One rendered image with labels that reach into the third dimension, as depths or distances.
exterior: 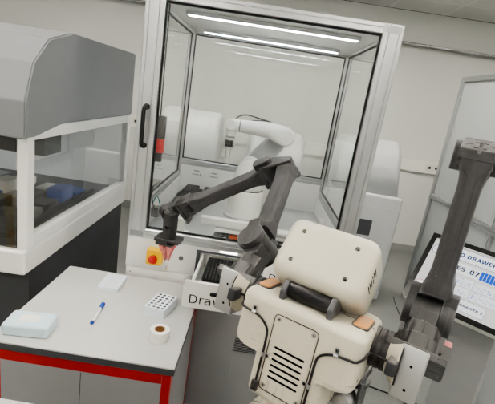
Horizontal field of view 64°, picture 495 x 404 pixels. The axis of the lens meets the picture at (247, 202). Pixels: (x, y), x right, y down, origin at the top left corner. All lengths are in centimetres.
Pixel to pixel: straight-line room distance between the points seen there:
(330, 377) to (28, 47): 152
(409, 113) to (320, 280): 442
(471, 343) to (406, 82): 374
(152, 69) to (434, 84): 400
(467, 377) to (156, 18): 189
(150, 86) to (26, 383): 118
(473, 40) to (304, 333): 485
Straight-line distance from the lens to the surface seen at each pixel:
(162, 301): 168
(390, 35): 177
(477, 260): 182
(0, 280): 203
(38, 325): 155
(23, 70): 172
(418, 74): 519
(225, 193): 146
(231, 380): 219
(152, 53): 176
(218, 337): 205
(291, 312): 85
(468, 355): 190
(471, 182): 95
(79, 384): 156
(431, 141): 529
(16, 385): 167
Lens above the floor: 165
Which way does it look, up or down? 15 degrees down
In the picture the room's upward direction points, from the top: 9 degrees clockwise
